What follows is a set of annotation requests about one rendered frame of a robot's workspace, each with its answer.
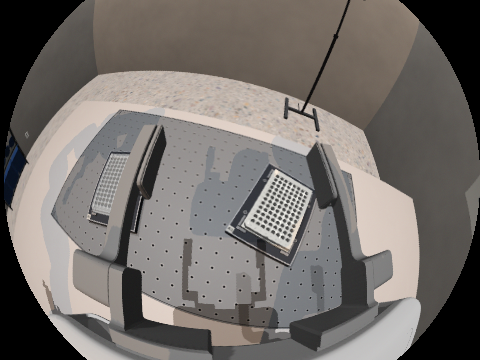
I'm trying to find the grey perforated base plate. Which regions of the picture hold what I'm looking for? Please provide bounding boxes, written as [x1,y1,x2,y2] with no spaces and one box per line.
[51,109,341,329]

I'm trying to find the white well plate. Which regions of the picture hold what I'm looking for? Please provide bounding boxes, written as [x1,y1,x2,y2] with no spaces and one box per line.
[92,153,129,216]

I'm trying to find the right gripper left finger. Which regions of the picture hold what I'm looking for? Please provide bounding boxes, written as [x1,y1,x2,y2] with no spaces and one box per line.
[72,124,213,360]

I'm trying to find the silver well plate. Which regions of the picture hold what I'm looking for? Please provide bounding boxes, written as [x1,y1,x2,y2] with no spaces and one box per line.
[241,169,312,252]

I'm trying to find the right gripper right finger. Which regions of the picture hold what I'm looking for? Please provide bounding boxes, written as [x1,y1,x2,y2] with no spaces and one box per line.
[289,143,393,352]

